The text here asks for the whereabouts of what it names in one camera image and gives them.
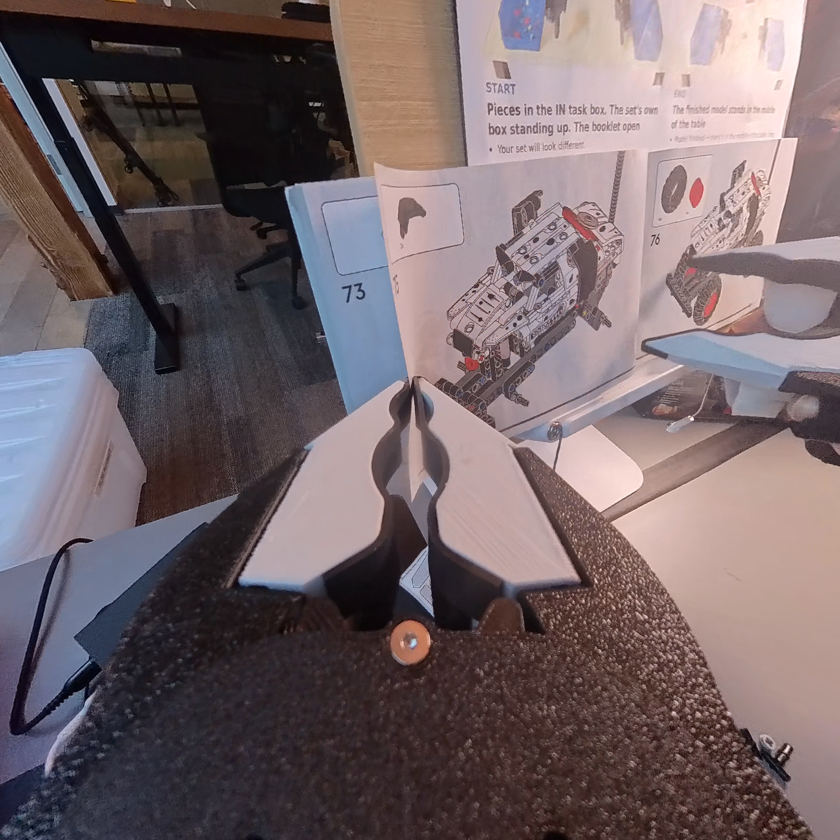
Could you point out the person's right hand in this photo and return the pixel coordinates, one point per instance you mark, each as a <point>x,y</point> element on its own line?
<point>754,323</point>

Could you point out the cluster of small lego pieces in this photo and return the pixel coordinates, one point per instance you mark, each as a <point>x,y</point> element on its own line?
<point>768,748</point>

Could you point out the white plastic storage bin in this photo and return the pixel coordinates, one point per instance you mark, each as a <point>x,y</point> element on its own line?
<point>59,453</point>

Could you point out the black power adapter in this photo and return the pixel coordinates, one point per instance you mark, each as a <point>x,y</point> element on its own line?
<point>124,610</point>

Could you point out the black office chair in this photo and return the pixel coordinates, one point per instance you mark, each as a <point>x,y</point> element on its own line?
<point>275,197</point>

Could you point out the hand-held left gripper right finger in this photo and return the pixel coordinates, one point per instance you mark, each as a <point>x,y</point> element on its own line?
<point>505,518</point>

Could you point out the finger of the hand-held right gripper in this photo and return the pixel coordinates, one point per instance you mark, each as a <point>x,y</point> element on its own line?
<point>735,354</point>
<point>787,259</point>

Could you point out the beige woven pillar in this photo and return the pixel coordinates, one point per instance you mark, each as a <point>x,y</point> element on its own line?
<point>394,79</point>

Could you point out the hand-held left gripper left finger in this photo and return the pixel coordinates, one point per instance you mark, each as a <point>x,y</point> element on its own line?
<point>315,512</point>

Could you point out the lego instruction booklet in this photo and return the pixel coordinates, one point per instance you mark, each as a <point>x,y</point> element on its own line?
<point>525,216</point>

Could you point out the black frame wooden desk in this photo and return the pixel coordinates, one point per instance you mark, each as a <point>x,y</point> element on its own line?
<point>131,39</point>

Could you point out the printed instruction sheet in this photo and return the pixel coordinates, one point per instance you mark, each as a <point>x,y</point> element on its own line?
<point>590,111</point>

